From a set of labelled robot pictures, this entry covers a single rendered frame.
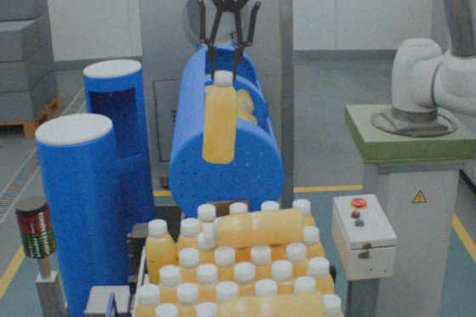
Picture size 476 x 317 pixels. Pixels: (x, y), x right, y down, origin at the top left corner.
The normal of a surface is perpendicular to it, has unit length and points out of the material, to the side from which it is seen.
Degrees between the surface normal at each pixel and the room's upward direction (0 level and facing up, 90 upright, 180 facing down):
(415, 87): 90
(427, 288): 90
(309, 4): 90
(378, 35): 90
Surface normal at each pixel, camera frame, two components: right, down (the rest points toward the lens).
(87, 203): 0.37, 0.34
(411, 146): 0.00, 0.38
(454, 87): -0.72, 0.52
